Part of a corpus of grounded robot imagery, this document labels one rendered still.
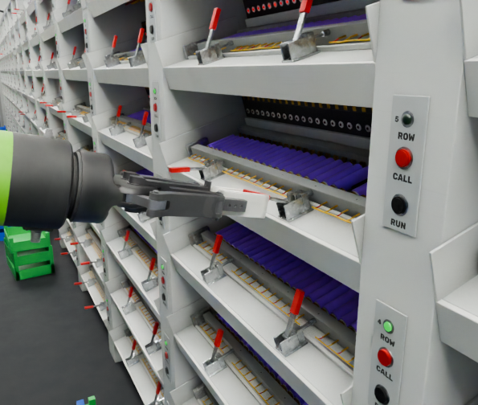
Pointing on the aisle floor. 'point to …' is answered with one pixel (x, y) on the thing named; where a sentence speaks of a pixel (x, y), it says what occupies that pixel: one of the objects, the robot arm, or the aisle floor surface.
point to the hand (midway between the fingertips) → (239, 202)
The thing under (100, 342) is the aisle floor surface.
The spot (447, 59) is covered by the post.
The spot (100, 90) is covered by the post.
